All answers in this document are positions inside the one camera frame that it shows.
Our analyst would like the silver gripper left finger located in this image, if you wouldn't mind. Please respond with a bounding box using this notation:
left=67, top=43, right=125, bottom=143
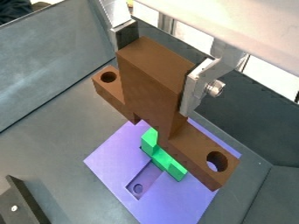
left=99, top=0, right=139, bottom=51

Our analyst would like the brown T-shaped block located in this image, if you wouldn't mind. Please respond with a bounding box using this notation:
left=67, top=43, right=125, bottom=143
left=93, top=37, right=239, bottom=191

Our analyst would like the black angle bracket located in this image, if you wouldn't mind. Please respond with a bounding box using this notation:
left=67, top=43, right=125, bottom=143
left=0, top=175, right=51, bottom=224

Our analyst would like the purple base board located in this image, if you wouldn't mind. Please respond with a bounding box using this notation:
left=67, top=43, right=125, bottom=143
left=83, top=117, right=243, bottom=224

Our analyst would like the green U-shaped block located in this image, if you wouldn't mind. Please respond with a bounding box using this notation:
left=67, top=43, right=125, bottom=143
left=142, top=128, right=189, bottom=181

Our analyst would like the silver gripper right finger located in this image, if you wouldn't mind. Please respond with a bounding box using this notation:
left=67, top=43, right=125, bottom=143
left=181, top=38, right=245, bottom=117

